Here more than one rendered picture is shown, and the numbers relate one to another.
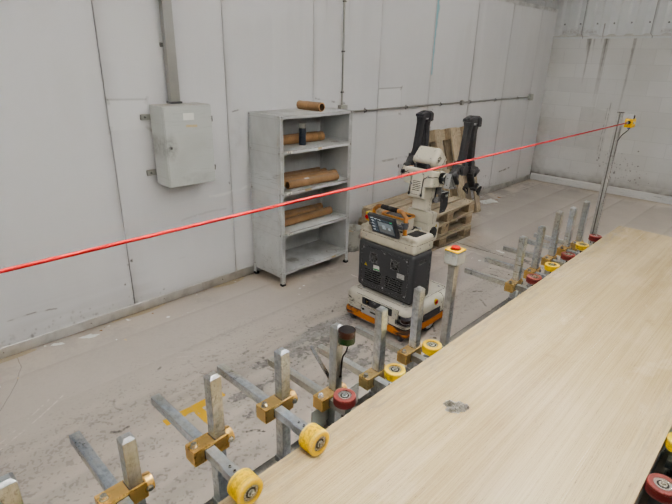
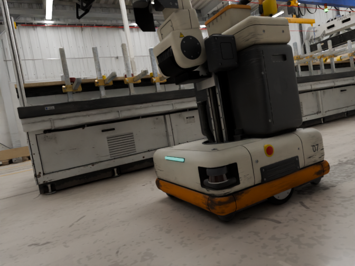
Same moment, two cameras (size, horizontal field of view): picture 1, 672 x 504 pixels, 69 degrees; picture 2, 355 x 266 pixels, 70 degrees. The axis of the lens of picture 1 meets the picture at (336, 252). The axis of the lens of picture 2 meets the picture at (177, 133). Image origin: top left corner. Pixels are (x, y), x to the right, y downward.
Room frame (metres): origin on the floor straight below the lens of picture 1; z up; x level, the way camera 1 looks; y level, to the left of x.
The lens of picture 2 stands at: (4.95, -0.37, 0.43)
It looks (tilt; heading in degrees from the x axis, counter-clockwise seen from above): 3 degrees down; 199
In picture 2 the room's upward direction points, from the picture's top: 10 degrees counter-clockwise
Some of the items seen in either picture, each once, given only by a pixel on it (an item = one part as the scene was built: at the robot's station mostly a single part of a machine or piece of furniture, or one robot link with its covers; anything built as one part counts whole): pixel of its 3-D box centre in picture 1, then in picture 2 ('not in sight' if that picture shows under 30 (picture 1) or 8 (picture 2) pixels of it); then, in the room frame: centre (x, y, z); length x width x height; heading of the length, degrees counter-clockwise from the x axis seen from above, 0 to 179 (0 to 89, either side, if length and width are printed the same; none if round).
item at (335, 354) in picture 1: (335, 381); not in sight; (1.49, -0.01, 0.90); 0.04 x 0.04 x 0.48; 46
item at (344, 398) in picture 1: (344, 406); not in sight; (1.41, -0.04, 0.85); 0.08 x 0.08 x 0.11
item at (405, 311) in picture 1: (400, 299); (232, 162); (3.61, -0.54, 0.16); 0.67 x 0.64 x 0.25; 136
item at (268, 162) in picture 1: (302, 193); not in sight; (4.61, 0.34, 0.78); 0.90 x 0.45 x 1.55; 136
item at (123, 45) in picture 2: (553, 246); (128, 70); (2.94, -1.39, 0.91); 0.04 x 0.04 x 0.48; 46
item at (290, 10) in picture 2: not in sight; (293, 9); (-3.27, 0.92, 2.95); 0.34 x 0.26 x 0.49; 136
